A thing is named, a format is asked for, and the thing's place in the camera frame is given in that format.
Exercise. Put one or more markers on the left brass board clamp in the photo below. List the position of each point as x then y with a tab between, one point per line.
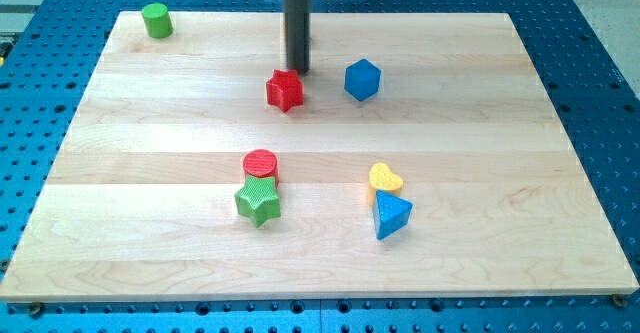
35	309

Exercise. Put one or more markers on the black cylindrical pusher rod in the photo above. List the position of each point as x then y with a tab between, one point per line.
297	34

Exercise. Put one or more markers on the blue triangle block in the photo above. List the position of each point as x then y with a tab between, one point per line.
390	213

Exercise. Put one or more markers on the green star block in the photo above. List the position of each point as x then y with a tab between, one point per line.
258	200

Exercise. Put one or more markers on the light wooden board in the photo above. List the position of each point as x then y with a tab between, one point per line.
139	204

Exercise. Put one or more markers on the red star block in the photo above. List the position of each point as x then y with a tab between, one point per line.
284	90

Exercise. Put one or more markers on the green cylinder block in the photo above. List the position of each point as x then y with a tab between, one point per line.
157	20

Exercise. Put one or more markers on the blue hexagon block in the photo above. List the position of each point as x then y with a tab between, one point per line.
362	80

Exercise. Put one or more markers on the yellow heart block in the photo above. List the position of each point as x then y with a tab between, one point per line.
382	178

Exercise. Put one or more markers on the right brass board clamp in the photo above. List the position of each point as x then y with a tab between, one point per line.
618	300

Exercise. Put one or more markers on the red cylinder block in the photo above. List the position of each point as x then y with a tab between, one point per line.
261	163

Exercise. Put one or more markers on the brass board clamp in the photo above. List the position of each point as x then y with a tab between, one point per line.
35	309
618	300

